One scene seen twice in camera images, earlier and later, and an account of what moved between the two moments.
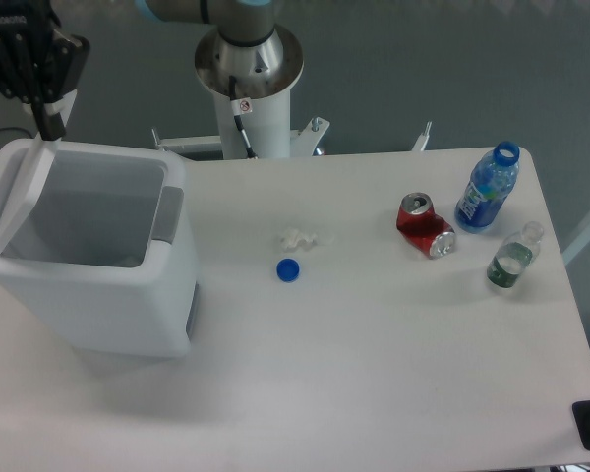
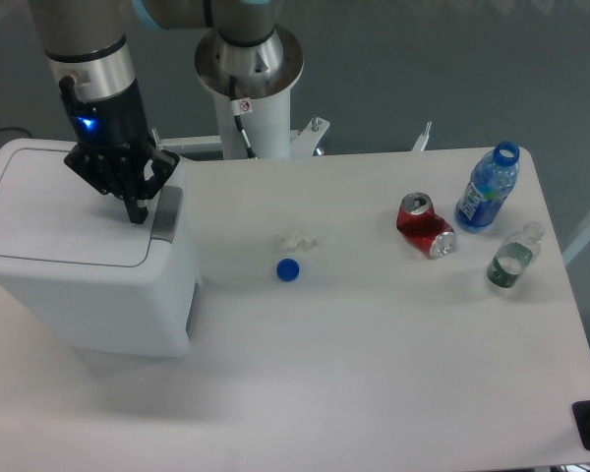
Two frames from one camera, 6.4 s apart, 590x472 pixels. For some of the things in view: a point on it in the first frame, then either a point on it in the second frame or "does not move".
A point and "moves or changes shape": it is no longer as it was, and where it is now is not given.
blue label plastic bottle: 492,178 does not move
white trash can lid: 21,169 moves or changes shape
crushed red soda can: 425,230 does not move
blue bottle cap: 287,269 does not move
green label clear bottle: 515,254 does not move
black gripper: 16,38 → 117,120
